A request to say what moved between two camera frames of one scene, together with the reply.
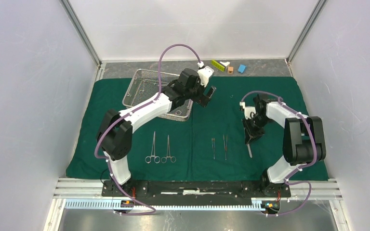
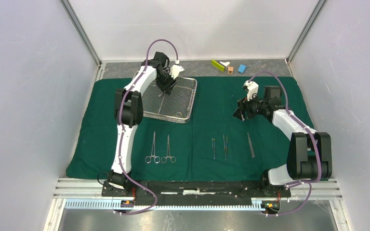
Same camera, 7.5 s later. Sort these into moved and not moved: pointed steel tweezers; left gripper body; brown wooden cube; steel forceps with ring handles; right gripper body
Moved: right gripper body; left gripper body
Not moved: brown wooden cube; steel forceps with ring handles; pointed steel tweezers
